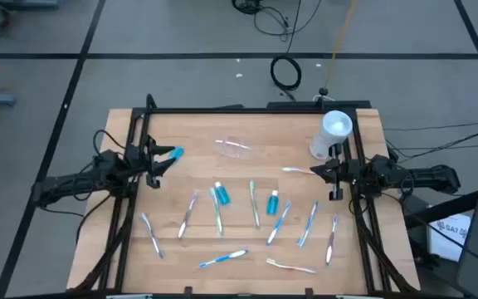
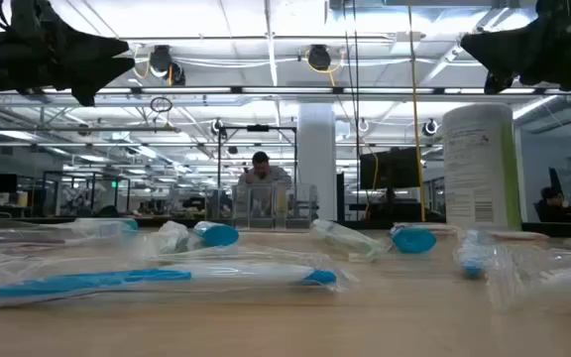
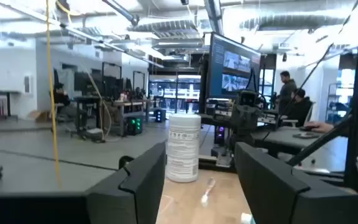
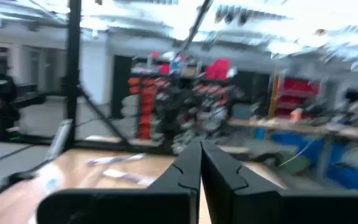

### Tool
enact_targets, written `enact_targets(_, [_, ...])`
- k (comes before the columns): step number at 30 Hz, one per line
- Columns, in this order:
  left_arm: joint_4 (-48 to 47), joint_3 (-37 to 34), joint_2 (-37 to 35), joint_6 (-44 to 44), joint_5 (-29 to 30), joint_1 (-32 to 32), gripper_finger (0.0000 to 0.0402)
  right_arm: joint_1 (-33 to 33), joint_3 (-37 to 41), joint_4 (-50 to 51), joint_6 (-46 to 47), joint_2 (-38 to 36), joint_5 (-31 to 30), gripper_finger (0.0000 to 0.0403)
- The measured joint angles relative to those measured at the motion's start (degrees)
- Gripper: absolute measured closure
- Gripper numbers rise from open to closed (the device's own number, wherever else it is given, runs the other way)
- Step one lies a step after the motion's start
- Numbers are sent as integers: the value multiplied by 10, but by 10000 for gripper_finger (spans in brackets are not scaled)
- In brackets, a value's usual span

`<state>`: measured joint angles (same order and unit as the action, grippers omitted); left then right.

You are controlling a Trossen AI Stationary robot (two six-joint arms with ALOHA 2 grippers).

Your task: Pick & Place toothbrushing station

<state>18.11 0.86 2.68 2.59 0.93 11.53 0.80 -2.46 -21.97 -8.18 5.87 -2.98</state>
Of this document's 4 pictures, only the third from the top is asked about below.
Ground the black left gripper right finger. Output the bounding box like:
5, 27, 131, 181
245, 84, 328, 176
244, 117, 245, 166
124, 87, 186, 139
234, 142, 351, 224

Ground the person's hand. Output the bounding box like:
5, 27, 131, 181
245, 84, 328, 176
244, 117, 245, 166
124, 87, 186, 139
303, 121, 336, 134

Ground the computer tower with green lights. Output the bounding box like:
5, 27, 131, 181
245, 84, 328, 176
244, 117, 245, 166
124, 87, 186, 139
125, 116, 144, 136

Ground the seated person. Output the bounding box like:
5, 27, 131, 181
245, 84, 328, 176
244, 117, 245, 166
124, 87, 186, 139
282, 88, 314, 128
52, 82, 71, 110

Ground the teal mouthwash bottle white cap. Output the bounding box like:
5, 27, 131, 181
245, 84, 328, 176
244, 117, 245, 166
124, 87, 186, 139
240, 212, 257, 224

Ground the yellow hanging cable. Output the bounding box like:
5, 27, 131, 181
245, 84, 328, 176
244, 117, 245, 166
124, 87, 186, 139
44, 0, 63, 190

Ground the black desk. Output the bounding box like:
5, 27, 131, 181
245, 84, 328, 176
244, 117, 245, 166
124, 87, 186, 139
250, 126, 354, 156

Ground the computer with purple light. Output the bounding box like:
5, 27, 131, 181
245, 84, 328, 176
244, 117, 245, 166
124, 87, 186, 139
213, 124, 227, 146

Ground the white wipes canister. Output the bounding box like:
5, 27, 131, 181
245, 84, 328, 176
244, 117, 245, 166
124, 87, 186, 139
165, 113, 202, 184

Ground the wooden workbench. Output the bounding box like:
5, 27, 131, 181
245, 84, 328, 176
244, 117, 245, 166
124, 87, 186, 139
112, 99, 151, 136

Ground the orange toothbrush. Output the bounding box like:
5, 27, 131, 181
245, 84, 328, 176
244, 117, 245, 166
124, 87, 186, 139
200, 177, 216, 207

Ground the standing person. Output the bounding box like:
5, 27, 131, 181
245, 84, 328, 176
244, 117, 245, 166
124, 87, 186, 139
277, 70, 298, 116

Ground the large monitor showing camera views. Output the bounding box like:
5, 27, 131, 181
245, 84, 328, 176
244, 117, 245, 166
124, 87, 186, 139
208, 32, 262, 101

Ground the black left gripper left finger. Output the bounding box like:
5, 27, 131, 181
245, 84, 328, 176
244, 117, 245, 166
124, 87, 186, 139
85, 142, 167, 224

